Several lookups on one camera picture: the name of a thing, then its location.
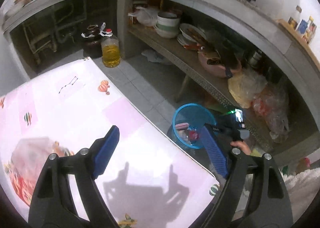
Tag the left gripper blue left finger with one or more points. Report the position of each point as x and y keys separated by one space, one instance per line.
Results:
x=52 y=204

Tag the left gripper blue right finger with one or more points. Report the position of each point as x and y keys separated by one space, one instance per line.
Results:
x=268 y=201

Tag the blue plastic trash basket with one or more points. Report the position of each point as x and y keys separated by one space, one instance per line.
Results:
x=194 y=114

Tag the clear zip plastic bag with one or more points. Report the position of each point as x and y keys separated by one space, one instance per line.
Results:
x=27 y=161

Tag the red drink can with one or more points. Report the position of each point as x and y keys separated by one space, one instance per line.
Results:
x=193 y=136

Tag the pink bubble wrap pouch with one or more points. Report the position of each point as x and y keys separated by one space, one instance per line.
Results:
x=182 y=126

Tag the person's right hand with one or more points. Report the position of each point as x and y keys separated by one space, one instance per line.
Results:
x=242 y=146

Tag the yellow plastic bag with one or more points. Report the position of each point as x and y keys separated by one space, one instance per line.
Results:
x=245 y=85

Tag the red contents plastic bag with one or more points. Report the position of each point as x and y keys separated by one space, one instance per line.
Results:
x=272 y=105

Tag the pink plastic basin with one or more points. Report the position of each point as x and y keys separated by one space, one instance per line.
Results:
x=212 y=64

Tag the pink patterned tablecloth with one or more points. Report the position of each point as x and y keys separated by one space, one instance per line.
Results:
x=75 y=152

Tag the stack of plates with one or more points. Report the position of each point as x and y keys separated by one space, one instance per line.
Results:
x=191 y=37

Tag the wooden cutting board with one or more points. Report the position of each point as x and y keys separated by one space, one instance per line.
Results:
x=305 y=47

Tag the stack of white bowls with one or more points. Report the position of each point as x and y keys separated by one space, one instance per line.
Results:
x=167 y=25

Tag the white plastic bag on shelf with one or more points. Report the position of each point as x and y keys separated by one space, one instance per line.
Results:
x=145 y=16

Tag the cooking oil bottle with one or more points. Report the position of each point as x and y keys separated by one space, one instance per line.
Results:
x=110 y=49

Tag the dark clay jar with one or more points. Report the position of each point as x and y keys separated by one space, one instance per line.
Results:
x=91 y=42

